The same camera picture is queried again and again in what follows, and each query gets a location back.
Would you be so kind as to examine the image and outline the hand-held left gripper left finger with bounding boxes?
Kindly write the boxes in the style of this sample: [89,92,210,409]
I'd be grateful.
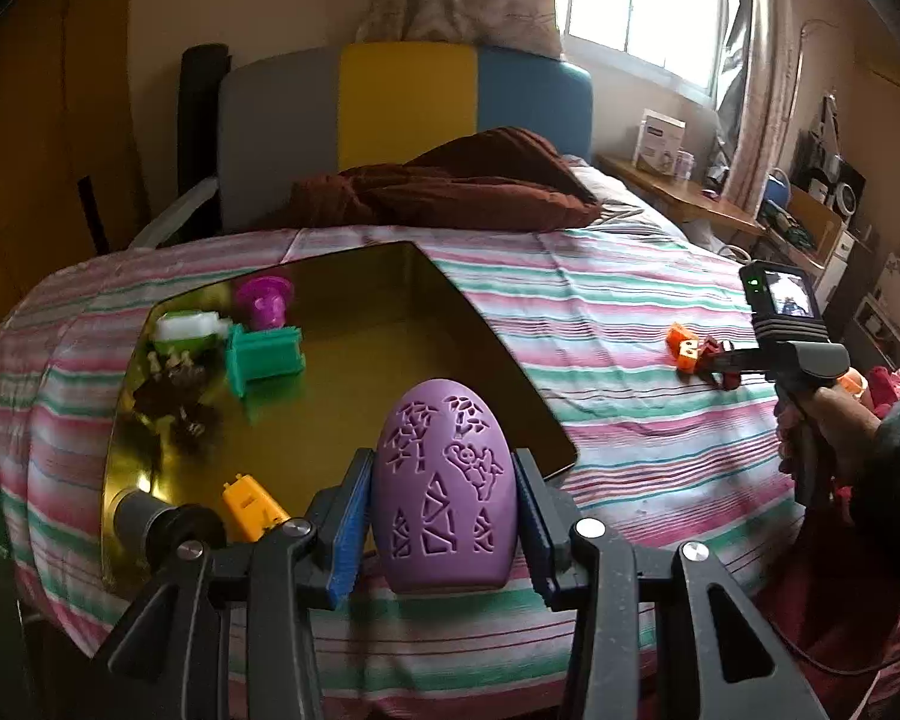
[94,448,376,720]

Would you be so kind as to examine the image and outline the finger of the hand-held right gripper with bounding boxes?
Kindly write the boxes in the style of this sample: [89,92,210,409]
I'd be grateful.
[709,362,777,387]
[720,340,777,365]

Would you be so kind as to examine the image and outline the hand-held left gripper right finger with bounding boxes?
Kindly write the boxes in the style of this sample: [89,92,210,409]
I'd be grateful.
[511,448,830,720]

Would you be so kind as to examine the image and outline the red toy block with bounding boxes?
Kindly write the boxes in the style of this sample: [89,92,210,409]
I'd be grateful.
[696,335,743,391]

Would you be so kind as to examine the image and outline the yellow plastic toy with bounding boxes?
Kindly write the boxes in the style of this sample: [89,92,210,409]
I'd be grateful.
[221,474,292,543]

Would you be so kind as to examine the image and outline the purple egg-shaped toy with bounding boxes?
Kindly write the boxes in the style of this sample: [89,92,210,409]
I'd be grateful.
[371,379,512,592]

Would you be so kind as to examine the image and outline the green plastic toy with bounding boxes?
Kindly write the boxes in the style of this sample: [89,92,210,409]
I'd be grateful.
[225,322,306,397]

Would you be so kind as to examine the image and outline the gold mirror tray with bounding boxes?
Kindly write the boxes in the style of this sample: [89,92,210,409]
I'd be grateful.
[101,241,578,590]

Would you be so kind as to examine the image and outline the magenta toy cup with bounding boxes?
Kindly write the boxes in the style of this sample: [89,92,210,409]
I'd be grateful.
[236,276,295,331]

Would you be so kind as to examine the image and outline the person's right hand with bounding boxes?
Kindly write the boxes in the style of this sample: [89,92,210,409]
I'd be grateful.
[774,382,882,485]

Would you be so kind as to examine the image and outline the striped bed quilt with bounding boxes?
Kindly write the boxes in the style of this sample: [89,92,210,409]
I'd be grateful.
[0,223,900,720]

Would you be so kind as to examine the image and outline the wooden desk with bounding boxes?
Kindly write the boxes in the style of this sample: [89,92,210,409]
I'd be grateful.
[596,154,766,237]

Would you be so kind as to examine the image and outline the grey white pillow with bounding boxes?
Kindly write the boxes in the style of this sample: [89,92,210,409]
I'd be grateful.
[562,154,691,241]

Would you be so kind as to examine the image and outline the white cardboard box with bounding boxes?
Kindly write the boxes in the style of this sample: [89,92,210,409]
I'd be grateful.
[631,110,687,175]

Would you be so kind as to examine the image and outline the black grey cylindrical tool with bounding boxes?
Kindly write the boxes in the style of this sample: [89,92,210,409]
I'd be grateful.
[111,487,227,567]

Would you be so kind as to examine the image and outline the patterned beige curtain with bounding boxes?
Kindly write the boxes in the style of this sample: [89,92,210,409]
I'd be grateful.
[709,0,803,211]

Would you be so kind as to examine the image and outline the red blanket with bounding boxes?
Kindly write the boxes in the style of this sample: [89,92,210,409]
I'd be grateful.
[754,356,900,691]

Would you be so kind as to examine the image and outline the dark speckled toy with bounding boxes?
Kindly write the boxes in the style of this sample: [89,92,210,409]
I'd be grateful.
[131,349,226,455]

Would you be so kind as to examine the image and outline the white green toy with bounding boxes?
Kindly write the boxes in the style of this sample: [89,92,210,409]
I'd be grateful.
[152,310,226,352]

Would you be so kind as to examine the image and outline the window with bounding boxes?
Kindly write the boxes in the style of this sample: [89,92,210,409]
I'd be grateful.
[555,0,743,102]

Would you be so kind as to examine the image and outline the brown cloth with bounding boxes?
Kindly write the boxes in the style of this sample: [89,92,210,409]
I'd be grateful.
[291,127,605,232]

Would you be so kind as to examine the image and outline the blue yellow grey headboard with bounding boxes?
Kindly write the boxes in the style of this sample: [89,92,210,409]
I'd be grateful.
[217,41,595,233]

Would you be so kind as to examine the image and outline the brown wooden wardrobe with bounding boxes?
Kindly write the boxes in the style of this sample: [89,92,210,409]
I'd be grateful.
[0,0,147,331]

